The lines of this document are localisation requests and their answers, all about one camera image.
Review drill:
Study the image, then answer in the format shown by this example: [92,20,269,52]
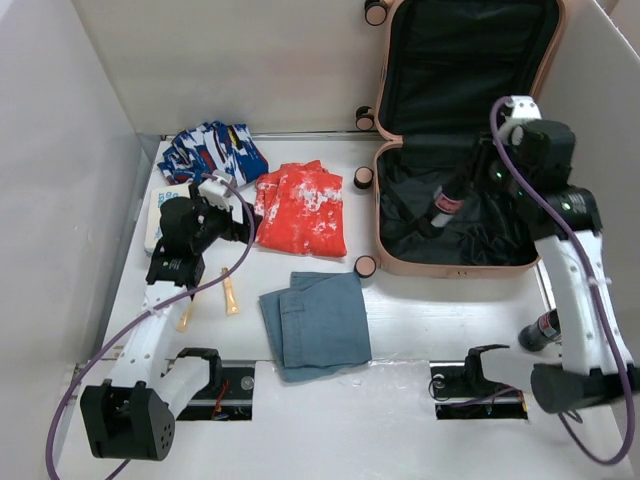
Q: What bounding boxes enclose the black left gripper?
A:
[191,183,261,253]

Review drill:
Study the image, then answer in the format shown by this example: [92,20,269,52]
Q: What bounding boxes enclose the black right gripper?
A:
[457,128,535,198]

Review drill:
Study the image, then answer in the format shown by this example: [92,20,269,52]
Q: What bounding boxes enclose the white first aid tin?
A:
[144,183,190,257]

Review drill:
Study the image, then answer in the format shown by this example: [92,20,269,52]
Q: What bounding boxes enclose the cola bottle red cap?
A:
[417,173,471,238]

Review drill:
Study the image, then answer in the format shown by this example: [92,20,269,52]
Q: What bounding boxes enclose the small cream cosmetic tube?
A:
[221,267,240,315]

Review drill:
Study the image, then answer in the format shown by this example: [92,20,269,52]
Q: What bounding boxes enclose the large cream cosmetic tube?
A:
[176,301,194,333]

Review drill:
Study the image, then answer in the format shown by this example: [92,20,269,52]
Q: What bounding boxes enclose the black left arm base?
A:
[177,364,255,422]

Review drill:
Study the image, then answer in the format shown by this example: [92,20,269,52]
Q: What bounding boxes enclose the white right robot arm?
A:
[464,120,639,414]

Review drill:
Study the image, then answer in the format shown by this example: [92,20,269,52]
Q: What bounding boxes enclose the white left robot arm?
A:
[80,195,258,461]

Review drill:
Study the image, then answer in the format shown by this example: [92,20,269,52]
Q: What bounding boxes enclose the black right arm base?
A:
[428,344,528,421]

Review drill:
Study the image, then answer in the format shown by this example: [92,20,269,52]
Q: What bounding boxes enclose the blue white patterned garment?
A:
[157,121,269,186]

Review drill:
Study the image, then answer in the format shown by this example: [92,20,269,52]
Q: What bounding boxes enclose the red white patterned garment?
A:
[254,160,347,258]

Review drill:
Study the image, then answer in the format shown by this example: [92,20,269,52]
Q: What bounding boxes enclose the pink hard-shell suitcase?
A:
[354,1,566,278]

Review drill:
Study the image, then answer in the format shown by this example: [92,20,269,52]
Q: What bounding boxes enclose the folded blue denim shorts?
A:
[259,272,372,383]

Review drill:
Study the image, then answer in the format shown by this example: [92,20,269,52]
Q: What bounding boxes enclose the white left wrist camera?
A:
[197,170,237,212]

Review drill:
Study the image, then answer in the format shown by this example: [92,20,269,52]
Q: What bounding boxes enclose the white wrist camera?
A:
[497,96,542,145]
[197,170,237,212]

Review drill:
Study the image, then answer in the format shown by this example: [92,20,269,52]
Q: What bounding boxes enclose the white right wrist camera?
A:
[497,96,542,145]

